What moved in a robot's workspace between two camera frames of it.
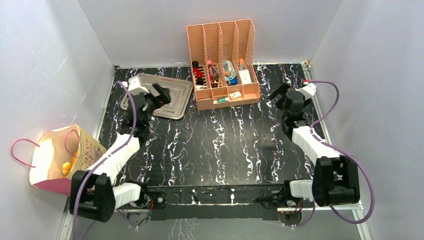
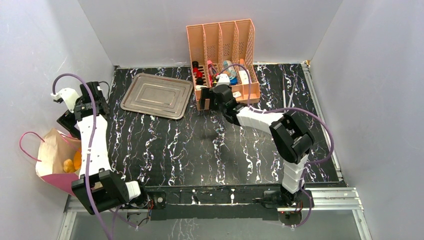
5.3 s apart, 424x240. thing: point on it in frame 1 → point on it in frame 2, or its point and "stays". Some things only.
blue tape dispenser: x=229 y=72 stays
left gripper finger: x=164 y=97 → x=67 y=120
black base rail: x=211 y=202 stays
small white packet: x=235 y=95 stays
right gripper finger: x=281 y=90 → x=206 y=93
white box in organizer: x=245 y=76 stays
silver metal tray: x=180 y=91 stays
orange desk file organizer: x=223 y=64 stays
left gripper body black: x=151 y=105 → x=80 y=103
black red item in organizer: x=200 y=79 stays
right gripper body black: x=282 y=94 → x=208 y=99
